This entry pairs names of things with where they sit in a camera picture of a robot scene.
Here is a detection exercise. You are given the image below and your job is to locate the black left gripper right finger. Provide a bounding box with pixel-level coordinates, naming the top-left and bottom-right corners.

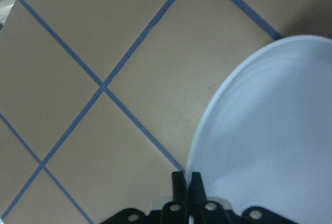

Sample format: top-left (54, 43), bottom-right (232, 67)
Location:
top-left (190, 172), bottom-right (207, 205)

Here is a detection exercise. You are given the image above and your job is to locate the light blue round plate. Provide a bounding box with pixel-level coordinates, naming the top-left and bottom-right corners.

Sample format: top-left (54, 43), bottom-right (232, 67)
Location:
top-left (186, 35), bottom-right (331, 223)

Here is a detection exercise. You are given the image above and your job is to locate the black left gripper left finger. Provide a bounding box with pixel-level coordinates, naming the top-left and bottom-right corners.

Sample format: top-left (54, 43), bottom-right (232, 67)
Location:
top-left (172, 171), bottom-right (187, 203)

